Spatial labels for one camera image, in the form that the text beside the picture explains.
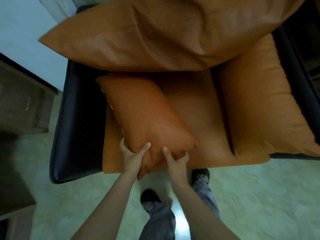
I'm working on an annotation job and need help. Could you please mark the dark wooden table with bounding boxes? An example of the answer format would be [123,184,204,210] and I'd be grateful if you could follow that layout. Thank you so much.
[0,132,37,240]

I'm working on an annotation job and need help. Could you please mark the orange seat cushion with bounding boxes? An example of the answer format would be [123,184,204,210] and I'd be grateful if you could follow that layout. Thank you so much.
[102,72,271,174]

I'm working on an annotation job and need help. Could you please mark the large orange back cushion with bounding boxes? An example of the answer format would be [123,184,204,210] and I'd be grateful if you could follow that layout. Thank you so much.
[38,0,307,73]

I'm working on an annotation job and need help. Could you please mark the black printed slipper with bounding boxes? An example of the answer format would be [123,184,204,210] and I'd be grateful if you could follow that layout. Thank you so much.
[140,188,163,213]
[191,168,211,186]

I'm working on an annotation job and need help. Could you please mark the grey trousers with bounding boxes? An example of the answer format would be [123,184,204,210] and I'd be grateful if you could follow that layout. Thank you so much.
[139,178,223,240]

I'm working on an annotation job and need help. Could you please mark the orange armrest cushion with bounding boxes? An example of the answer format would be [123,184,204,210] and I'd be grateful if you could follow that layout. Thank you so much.
[216,33,320,158]

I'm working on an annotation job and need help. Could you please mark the person's right forearm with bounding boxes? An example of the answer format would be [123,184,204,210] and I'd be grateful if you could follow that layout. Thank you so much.
[168,172,242,240]

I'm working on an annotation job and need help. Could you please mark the person's left forearm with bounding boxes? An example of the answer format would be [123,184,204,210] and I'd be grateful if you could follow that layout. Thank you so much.
[71,170,142,240]

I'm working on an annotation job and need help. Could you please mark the person's right hand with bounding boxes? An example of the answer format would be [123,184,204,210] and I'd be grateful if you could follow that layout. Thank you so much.
[162,146,190,182]

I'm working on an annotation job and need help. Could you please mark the small orange pillow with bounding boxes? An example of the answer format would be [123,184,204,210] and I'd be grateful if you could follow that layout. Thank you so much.
[96,73,201,181]

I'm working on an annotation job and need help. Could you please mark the black leather armchair frame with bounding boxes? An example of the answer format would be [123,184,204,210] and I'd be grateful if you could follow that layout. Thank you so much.
[49,5,320,184]

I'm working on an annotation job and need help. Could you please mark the person's left hand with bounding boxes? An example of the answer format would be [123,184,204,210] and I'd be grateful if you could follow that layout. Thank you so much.
[119,138,152,174]

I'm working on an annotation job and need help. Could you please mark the brown wooden cabinet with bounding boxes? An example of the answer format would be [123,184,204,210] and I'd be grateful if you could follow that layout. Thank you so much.
[0,53,59,134]

